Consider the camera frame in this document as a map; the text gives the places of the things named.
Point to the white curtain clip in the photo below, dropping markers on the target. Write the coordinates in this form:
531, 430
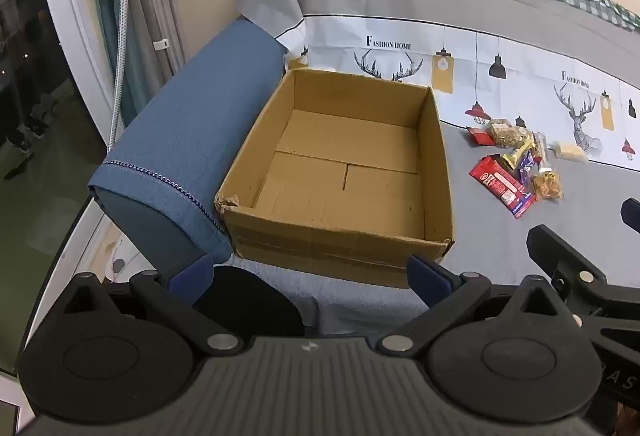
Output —
161, 43

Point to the purple candy wrapper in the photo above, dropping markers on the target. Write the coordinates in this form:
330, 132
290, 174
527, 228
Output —
527, 168

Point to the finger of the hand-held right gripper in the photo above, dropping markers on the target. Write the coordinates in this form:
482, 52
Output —
550, 248
632, 213

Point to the gold packet with red end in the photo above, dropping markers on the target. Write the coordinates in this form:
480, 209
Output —
515, 156

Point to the clear nut brittle packet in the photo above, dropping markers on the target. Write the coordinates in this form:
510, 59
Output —
547, 185

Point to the small red packet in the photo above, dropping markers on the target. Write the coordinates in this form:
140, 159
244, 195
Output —
477, 135

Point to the cardboard box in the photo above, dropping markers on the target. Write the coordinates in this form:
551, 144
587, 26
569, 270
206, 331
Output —
350, 140

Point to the blue fabric bolster cushion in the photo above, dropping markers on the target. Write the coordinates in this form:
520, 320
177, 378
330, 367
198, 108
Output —
190, 115

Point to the clear packet of mixed nuts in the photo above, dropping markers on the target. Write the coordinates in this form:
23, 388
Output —
506, 133

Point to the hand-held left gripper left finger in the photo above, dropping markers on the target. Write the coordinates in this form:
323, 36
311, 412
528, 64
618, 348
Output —
192, 278

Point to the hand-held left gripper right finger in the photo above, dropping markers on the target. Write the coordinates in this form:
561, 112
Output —
427, 281

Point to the silver stick packet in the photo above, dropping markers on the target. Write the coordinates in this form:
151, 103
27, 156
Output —
540, 145

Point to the large red packet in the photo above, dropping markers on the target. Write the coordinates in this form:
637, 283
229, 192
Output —
500, 183

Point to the white window frame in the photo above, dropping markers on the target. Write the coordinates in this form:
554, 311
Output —
70, 15

